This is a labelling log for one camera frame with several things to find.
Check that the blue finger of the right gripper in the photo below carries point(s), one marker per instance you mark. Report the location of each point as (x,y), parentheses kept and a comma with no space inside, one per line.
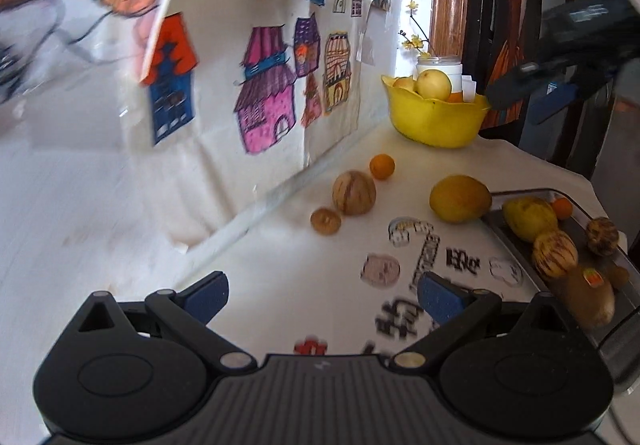
(557,97)
(512,87)

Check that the white printed tablecloth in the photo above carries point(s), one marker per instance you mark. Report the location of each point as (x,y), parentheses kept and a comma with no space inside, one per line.
(293,289)

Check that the white paper in bowl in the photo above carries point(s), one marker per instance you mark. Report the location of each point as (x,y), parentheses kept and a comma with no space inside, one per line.
(468,88)

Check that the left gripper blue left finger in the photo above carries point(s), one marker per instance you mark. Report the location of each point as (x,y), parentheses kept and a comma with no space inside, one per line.
(183,317)

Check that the striped purple pepino melon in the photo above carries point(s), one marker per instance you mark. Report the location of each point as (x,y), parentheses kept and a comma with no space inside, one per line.
(554,254)

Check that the steel metal tray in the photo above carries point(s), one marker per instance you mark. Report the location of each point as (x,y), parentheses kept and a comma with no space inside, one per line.
(578,258)

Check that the white jar with flowers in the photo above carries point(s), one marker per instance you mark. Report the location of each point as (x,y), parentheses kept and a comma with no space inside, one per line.
(450,65)

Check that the small orange in tray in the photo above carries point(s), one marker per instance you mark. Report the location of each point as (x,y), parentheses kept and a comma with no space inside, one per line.
(562,208)

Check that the brown kiwi with sticker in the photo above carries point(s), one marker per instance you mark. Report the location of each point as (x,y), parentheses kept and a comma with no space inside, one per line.
(589,297)

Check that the small orange near wall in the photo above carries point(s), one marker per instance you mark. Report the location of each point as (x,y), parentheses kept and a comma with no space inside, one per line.
(382,166)

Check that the yellow plastic bowl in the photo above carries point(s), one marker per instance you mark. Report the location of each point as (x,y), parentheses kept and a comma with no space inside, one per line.
(434,123)

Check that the orange figure wall poster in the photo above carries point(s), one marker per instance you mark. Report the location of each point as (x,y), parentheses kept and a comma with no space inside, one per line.
(517,24)

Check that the striped brown round fruit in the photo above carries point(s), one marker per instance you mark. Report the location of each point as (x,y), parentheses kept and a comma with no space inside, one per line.
(354,193)

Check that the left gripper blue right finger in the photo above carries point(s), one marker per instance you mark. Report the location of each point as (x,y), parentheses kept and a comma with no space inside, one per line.
(462,315)

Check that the pale apple in bowl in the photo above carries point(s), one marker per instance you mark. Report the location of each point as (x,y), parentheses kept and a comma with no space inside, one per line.
(433,84)

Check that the wrinkled passion fruit in tray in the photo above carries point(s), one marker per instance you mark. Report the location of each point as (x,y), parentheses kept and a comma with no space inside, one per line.
(602,236)

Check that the children's house drawing paper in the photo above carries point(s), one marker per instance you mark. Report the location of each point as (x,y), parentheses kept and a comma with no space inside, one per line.
(240,97)

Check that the orange fruit in bowl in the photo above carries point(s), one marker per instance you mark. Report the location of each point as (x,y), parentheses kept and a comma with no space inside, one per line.
(455,97)

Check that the yellow-green pear fruit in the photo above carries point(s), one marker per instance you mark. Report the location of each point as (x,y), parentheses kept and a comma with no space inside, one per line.
(529,216)

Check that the yellow-brown mango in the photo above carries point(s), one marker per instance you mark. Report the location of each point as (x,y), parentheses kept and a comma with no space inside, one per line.
(458,199)

